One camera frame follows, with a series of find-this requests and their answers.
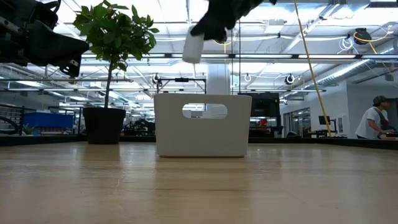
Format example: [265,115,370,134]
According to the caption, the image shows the person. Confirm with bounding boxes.
[354,95,397,140]

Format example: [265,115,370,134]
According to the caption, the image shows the black wire shelf rack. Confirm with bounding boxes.
[0,105,26,136]

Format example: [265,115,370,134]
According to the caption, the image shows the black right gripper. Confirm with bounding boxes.
[190,0,265,44]

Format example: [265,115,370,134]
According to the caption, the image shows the black table edge rail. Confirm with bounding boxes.
[0,134,398,151]

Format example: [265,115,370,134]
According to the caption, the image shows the black cabinet machine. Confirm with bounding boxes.
[238,91,284,138]

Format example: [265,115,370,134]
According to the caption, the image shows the black metal frame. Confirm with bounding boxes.
[156,77,207,95]

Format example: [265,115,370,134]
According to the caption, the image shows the black plant pot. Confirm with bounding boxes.
[82,107,127,145]

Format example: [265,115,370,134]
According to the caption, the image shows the yellow hanging cord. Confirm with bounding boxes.
[292,0,333,138]

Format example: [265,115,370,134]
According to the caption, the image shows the white plastic basket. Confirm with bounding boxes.
[153,93,253,159]

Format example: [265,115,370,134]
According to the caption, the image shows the black computer monitor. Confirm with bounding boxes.
[318,115,338,134]

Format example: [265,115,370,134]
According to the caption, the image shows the blue storage bin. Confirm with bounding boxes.
[22,111,75,130]

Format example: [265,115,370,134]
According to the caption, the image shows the black ceiling cable reel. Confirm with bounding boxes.
[353,27,373,46]

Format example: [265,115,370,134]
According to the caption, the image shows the green leafy potted tree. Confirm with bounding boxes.
[72,0,160,109]

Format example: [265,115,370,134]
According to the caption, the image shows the white pill bottle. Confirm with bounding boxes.
[182,26,205,65]

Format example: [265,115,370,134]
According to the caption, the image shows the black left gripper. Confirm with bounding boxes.
[0,0,90,78]

